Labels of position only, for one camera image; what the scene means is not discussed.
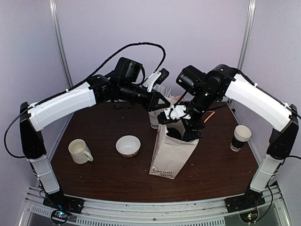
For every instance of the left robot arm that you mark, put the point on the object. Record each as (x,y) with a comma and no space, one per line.
(119,84)

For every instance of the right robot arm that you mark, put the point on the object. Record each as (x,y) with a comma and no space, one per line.
(225,81)

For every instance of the white ceramic bowl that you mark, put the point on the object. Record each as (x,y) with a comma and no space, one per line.
(128,146)

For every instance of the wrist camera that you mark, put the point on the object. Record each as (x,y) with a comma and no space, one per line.
(173,114)
(155,78)

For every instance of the cream ceramic mug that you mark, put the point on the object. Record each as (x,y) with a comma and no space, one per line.
(80,152)

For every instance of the right aluminium corner post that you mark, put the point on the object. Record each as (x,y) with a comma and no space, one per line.
(247,33)

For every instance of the left aluminium corner post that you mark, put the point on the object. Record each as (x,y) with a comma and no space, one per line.
(59,40)

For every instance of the wrapped white straws bundle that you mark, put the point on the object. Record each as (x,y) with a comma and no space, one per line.
(166,92)

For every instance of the white cup holding straws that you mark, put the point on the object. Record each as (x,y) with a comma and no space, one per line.
(153,116)

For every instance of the white paper takeout bag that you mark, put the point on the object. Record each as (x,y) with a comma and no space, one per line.
(170,154)

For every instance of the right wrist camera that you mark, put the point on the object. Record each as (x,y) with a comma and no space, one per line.
(173,114)

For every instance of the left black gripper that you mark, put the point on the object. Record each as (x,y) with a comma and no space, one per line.
(151,105)

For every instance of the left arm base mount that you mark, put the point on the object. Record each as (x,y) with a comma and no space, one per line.
(63,212)

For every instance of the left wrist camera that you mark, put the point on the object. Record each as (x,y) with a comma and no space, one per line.
(155,78)

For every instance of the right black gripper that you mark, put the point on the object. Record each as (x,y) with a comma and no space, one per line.
(193,133)

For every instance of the stack of paper cups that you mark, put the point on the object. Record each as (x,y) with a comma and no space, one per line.
(241,135)

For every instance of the aluminium corner post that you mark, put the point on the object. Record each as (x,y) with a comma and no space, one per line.
(59,40)
(247,33)

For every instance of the black plastic cup lid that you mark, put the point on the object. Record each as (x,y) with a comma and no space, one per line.
(174,133)

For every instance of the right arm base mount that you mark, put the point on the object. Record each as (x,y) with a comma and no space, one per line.
(246,204)

